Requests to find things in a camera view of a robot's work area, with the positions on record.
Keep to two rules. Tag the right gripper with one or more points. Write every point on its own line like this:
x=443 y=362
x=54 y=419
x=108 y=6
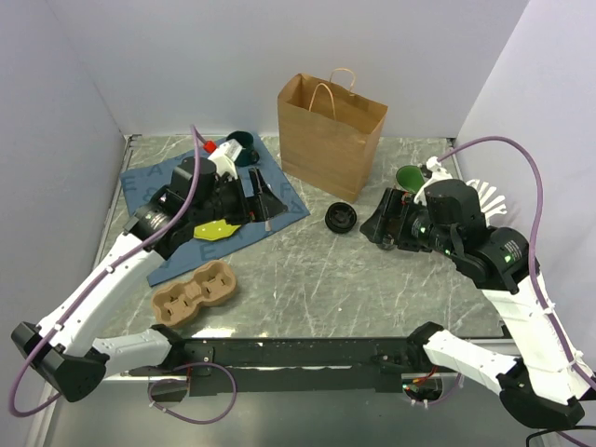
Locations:
x=398 y=204

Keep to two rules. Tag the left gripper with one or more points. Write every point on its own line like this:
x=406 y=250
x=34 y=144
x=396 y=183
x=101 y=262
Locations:
x=266 y=205

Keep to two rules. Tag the black plastic lid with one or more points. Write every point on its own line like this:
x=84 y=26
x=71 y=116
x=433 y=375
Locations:
x=340 y=217

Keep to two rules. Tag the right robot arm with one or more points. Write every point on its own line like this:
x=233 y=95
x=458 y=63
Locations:
x=540 y=387

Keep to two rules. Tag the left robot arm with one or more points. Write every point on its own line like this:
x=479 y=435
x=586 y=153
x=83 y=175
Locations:
x=65 y=347

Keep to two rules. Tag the dark green mug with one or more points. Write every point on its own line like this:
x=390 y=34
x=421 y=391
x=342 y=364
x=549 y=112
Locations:
x=248 y=155

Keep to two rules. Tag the yellow dotted plate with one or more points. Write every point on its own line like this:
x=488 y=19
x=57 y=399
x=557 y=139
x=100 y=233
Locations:
x=215 y=230

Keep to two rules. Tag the white mug green inside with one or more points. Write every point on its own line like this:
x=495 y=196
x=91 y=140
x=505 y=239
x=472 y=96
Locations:
x=410 y=178

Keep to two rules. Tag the brown paper bag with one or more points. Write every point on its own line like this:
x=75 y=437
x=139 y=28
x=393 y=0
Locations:
x=328 y=135

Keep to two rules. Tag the blue letter placemat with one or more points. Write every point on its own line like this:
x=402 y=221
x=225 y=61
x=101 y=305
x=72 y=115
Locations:
x=139 y=184

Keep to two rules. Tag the cardboard cup carrier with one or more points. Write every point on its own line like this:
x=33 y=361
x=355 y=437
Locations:
x=179 y=303

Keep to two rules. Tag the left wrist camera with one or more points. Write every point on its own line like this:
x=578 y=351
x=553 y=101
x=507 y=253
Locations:
x=224 y=158

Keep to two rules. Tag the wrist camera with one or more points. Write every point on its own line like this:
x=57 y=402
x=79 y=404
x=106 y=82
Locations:
x=224 y=158
x=433 y=172

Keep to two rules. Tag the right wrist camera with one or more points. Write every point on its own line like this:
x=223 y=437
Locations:
x=433 y=172

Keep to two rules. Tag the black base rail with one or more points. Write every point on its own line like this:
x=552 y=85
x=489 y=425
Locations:
x=290 y=364

